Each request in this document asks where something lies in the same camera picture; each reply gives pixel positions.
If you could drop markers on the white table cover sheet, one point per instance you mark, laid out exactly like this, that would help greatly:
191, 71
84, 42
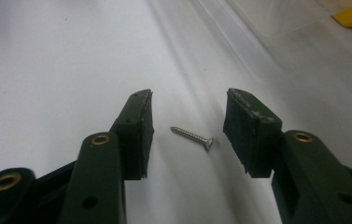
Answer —
55, 62

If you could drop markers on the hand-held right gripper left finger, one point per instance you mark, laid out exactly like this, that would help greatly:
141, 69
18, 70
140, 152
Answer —
134, 140

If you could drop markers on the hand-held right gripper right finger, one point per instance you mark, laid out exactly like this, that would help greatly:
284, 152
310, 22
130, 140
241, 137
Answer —
248, 140

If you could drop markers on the small silver screw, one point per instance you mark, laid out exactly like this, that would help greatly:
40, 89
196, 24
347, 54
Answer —
192, 137

